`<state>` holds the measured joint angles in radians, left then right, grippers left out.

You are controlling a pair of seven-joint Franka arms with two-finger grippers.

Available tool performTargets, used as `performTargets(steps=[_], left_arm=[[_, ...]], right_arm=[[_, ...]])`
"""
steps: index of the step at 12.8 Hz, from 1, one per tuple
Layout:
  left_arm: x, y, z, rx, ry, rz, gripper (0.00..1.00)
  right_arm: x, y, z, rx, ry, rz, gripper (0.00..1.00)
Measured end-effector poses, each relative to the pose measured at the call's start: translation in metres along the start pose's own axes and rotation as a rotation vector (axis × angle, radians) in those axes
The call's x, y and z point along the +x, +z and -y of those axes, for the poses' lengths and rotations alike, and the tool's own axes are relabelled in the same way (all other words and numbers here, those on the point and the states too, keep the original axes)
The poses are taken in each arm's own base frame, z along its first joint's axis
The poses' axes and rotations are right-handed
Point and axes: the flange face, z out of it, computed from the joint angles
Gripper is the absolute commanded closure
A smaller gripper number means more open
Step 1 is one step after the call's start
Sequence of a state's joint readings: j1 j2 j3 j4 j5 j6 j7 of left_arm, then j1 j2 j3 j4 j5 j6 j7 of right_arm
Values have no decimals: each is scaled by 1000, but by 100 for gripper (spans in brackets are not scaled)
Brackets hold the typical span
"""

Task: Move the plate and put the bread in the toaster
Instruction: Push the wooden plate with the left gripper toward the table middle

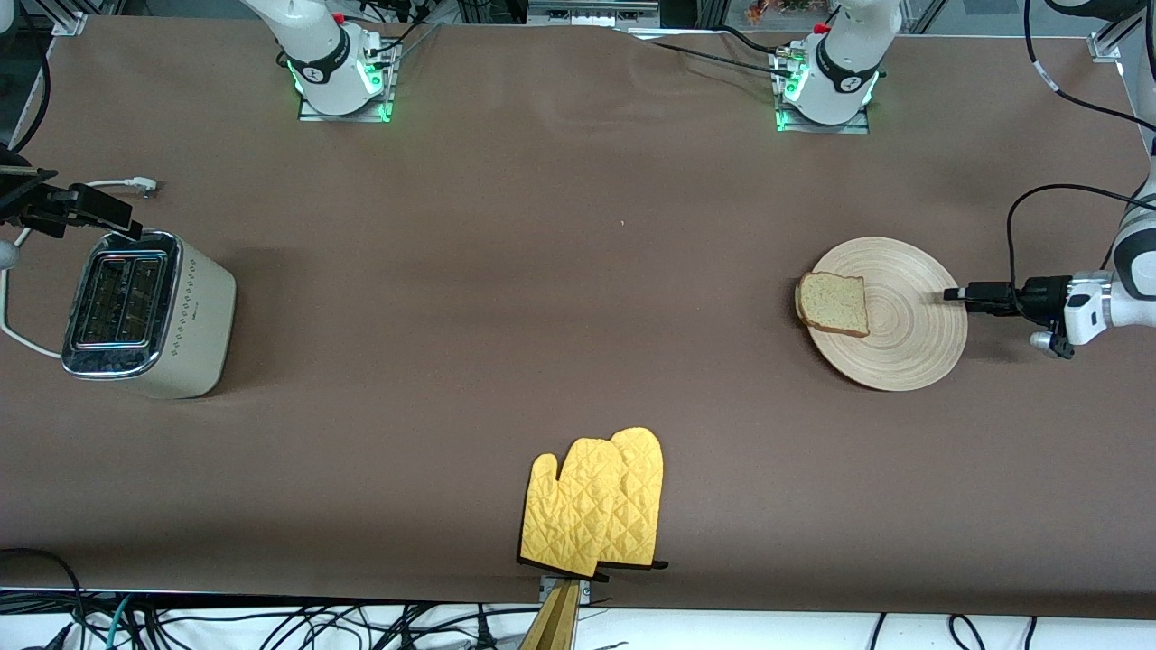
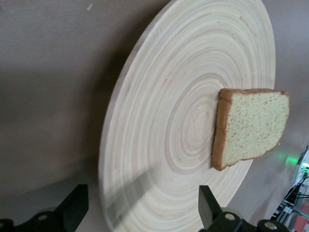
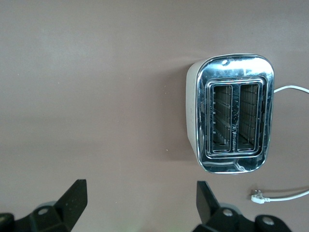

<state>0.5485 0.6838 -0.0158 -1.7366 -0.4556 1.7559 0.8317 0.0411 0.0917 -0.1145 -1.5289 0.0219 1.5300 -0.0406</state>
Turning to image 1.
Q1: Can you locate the round wooden plate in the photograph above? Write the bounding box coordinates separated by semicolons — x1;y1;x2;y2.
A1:
795;237;969;393

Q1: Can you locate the slice of bread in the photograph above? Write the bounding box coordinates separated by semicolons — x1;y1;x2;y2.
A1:
797;273;871;339

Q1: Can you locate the cream and chrome two-slot toaster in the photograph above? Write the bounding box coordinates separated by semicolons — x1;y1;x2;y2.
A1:
61;230;238;400

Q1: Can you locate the colourful background object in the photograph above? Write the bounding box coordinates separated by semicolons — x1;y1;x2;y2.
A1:
745;0;836;26

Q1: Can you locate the yellow quilted oven mitt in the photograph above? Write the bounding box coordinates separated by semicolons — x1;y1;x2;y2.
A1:
519;438;626;579
596;427;669;571

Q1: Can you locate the grey equipment box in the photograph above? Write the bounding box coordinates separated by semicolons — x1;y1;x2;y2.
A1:
527;0;662;28

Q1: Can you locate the wooden beam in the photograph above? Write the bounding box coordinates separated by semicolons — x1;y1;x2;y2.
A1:
519;580;581;650

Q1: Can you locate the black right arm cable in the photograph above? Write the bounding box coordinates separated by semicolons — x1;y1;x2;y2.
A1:
0;9;52;154

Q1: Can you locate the aluminium frame profile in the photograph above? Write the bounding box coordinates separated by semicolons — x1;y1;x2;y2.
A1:
50;0;127;37

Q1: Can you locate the black cable with white label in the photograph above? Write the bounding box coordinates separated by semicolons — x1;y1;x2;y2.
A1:
1023;0;1156;134

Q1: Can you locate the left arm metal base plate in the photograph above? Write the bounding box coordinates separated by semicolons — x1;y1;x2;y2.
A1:
775;50;872;135

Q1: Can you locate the black cable at right base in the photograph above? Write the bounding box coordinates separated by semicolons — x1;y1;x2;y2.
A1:
379;0;443;57

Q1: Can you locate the black cable across table edge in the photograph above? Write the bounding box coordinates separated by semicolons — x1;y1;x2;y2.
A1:
623;27;797;80

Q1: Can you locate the black looped floor cable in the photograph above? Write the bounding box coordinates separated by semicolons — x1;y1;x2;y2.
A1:
0;547;89;650

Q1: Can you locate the teal floor cable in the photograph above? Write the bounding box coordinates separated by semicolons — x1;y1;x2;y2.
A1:
105;594;136;650

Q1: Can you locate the small metal bracket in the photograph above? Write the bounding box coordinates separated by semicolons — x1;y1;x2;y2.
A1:
539;576;593;608

